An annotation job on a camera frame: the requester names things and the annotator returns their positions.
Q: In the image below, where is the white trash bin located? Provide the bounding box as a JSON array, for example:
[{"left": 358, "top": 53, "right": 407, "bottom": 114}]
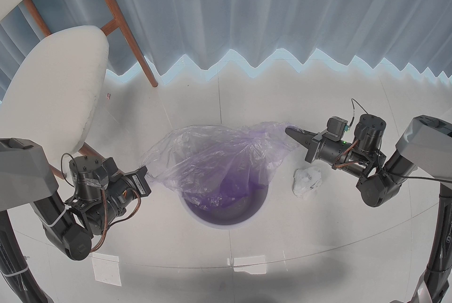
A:
[{"left": 179, "top": 167, "right": 270, "bottom": 231}]

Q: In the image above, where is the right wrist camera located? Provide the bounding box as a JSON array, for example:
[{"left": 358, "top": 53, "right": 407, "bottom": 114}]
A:
[{"left": 325, "top": 116, "right": 351, "bottom": 140}]

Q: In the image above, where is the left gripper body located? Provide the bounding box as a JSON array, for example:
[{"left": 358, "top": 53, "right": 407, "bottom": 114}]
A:
[{"left": 105, "top": 167, "right": 153, "bottom": 221}]

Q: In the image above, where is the white cushioned wooden chair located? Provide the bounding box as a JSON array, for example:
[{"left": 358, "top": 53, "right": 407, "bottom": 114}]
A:
[{"left": 0, "top": 0, "right": 159, "bottom": 180}]

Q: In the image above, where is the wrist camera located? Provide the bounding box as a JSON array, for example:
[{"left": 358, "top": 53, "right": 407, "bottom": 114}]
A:
[
  {"left": 325, "top": 116, "right": 351, "bottom": 140},
  {"left": 101, "top": 157, "right": 120, "bottom": 186}
]

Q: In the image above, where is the black cable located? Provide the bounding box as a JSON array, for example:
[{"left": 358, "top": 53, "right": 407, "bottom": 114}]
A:
[
  {"left": 60, "top": 152, "right": 76, "bottom": 186},
  {"left": 351, "top": 98, "right": 452, "bottom": 185}
]

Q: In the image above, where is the purple plastic bag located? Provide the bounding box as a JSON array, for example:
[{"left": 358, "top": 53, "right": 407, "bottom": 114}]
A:
[{"left": 139, "top": 121, "right": 301, "bottom": 224}]

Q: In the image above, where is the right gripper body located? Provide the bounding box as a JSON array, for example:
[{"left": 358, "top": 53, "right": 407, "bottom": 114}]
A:
[{"left": 304, "top": 132, "right": 354, "bottom": 168}]

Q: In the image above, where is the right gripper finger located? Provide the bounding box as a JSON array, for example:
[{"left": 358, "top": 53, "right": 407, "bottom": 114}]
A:
[
  {"left": 285, "top": 128, "right": 318, "bottom": 144},
  {"left": 285, "top": 131, "right": 313, "bottom": 153}
]

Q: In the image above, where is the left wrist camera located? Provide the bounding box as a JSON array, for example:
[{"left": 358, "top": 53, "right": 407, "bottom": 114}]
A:
[{"left": 101, "top": 157, "right": 120, "bottom": 186}]

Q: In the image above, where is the crumpled white paper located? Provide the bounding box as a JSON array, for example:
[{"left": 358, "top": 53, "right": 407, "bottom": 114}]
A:
[{"left": 292, "top": 167, "right": 323, "bottom": 198}]

